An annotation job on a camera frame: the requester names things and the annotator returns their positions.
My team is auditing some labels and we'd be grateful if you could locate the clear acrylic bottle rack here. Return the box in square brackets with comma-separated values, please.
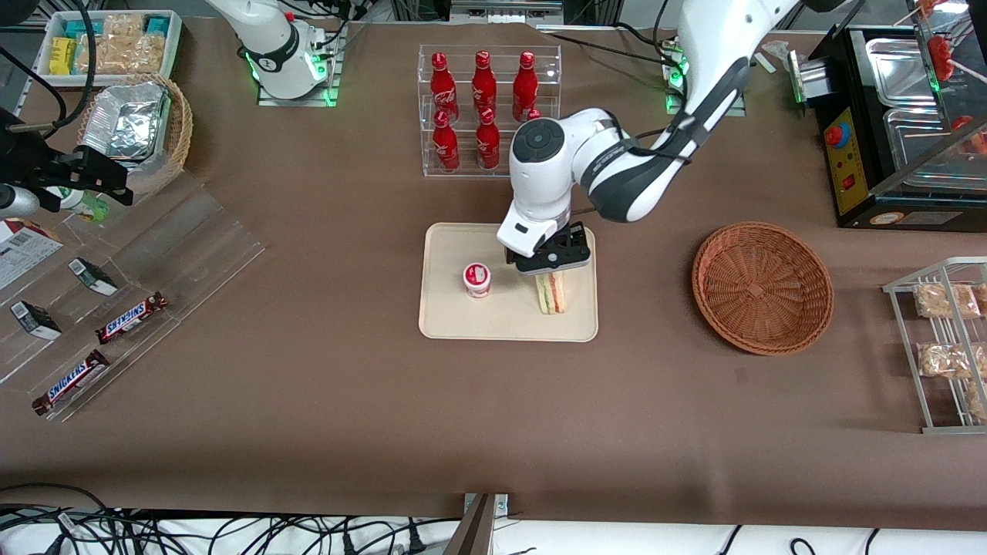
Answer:
[418, 44, 562, 180]

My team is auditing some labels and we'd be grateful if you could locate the aluminium foil container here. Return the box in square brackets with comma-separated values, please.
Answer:
[81, 82, 170, 163]

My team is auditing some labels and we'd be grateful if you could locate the cream plastic tray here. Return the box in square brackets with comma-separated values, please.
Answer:
[418, 223, 599, 342]

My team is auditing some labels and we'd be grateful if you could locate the Snickers chocolate bar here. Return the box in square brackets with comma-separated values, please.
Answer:
[95, 291, 168, 345]
[32, 349, 110, 416]

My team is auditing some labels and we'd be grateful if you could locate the small black white box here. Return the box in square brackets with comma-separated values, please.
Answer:
[9, 301, 62, 341]
[68, 258, 118, 296]

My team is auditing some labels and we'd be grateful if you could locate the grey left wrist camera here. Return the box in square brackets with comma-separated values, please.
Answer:
[497, 208, 561, 259]

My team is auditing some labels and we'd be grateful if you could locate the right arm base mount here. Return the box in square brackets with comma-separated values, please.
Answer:
[257, 23, 340, 107]

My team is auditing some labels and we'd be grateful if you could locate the green white small bottle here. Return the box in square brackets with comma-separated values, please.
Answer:
[46, 185, 110, 224]

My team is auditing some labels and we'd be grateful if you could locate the light tan wicker basket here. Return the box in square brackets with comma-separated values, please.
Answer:
[76, 73, 194, 198]

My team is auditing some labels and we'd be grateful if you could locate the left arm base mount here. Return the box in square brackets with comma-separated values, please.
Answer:
[663, 39, 747, 118]

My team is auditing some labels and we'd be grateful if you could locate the clear acrylic display stand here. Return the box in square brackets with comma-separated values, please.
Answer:
[0, 171, 267, 423]

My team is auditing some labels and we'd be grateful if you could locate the black cable to right gripper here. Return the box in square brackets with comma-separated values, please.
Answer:
[0, 0, 98, 140]

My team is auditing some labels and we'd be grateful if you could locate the black floor cable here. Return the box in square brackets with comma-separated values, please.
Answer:
[0, 483, 124, 555]

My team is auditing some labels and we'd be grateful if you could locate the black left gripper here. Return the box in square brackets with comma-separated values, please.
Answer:
[505, 222, 594, 277]

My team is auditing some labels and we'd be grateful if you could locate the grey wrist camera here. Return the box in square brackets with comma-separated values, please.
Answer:
[0, 183, 41, 218]
[497, 208, 561, 259]

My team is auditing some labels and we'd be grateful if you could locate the white printed carton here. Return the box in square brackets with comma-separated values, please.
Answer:
[0, 219, 64, 291]

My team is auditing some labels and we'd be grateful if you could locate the white plastic bin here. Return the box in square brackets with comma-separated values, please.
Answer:
[35, 9, 184, 87]

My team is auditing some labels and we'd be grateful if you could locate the triangle sandwich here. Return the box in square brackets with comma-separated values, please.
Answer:
[535, 270, 568, 315]

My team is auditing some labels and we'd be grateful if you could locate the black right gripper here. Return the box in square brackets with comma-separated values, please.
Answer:
[0, 108, 134, 213]

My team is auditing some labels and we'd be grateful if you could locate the black food warmer machine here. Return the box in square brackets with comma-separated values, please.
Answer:
[798, 0, 987, 230]

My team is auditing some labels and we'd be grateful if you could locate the brown round wicker basket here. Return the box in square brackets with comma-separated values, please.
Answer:
[692, 222, 835, 356]

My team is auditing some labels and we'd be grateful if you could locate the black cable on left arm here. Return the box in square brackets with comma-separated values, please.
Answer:
[574, 108, 695, 217]

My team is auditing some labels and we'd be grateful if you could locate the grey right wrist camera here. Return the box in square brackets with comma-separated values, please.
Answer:
[0, 183, 41, 218]

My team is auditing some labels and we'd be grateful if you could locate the dark metal post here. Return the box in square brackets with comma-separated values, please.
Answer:
[443, 493, 496, 555]

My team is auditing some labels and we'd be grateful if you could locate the yellow snack packet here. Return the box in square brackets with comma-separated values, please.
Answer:
[49, 37, 78, 76]

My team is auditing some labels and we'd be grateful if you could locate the silver wire rack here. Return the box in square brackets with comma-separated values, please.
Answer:
[883, 257, 987, 435]

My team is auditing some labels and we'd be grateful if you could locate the silver metal bracket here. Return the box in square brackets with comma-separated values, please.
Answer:
[463, 493, 510, 519]

